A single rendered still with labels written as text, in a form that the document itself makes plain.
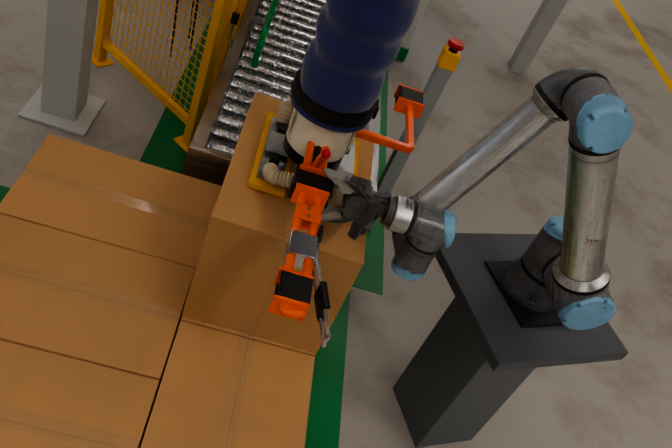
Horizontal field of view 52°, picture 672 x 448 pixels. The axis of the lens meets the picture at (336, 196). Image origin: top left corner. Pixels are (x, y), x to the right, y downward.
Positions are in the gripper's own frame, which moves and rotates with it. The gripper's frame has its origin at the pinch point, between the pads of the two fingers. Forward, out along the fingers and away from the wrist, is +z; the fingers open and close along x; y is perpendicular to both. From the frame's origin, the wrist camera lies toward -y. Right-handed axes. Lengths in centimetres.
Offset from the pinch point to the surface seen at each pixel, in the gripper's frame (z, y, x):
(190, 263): 24, 17, -54
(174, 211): 34, 36, -54
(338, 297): -16.7, -3.9, -28.3
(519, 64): -161, 344, -101
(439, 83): -49, 118, -22
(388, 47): -6.5, 20.2, 32.5
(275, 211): 6.2, 5.3, -13.8
